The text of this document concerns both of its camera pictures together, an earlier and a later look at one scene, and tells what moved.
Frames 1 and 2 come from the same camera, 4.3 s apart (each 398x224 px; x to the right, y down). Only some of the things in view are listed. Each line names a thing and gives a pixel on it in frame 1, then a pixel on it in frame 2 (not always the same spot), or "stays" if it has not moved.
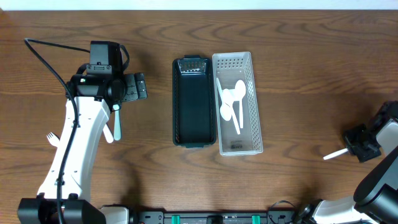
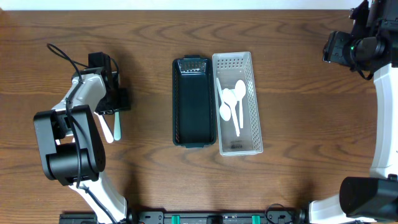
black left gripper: (137, 86) -> (115, 104)
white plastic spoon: (240, 91) stays
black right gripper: (359, 144) -> (330, 47)
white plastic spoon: (229, 96) stays
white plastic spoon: (225, 111) stays
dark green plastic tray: (194, 101) stays
